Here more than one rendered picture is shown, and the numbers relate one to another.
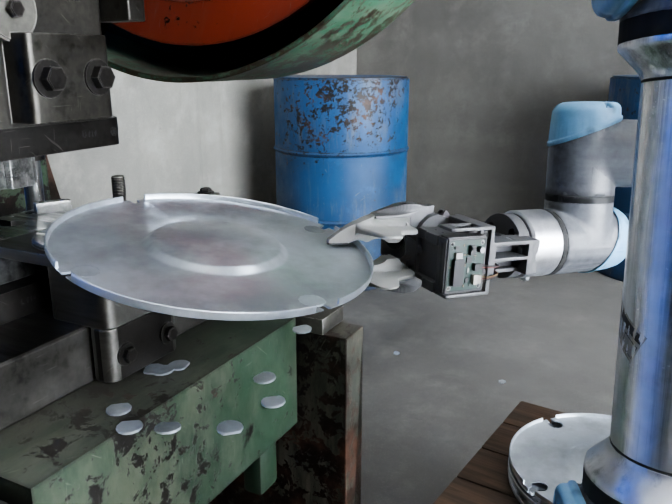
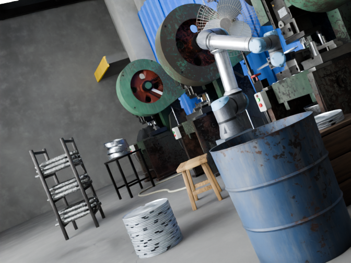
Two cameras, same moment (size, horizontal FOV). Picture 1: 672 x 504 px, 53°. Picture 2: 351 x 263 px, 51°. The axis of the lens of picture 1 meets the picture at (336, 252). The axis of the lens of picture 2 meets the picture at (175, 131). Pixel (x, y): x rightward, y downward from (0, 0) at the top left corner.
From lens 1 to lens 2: 277 cm
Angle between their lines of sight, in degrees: 129
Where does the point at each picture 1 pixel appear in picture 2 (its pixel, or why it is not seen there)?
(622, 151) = not seen: hidden behind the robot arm
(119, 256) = not seen: hidden behind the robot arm
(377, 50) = not seen: outside the picture
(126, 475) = (281, 87)
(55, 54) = (283, 29)
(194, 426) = (290, 84)
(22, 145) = (291, 40)
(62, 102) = (285, 35)
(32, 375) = (285, 72)
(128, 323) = (290, 67)
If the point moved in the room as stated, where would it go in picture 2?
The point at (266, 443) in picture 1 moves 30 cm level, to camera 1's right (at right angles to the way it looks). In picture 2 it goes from (309, 92) to (291, 100)
